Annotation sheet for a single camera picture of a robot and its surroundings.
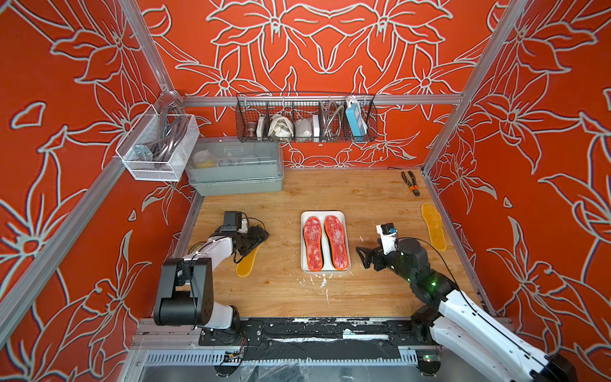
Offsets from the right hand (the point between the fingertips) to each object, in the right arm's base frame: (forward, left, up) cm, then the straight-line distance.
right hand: (363, 244), depth 79 cm
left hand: (+8, +37, -10) cm, 39 cm away
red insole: (+9, +17, -10) cm, 22 cm away
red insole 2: (+6, +7, -10) cm, 14 cm away
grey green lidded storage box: (+35, +55, +3) cm, 65 cm away
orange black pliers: (+39, -32, -13) cm, 52 cm away
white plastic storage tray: (-1, +11, -13) cm, 17 cm away
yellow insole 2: (+19, -36, -14) cm, 43 cm away
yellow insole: (-4, +43, -13) cm, 45 cm away
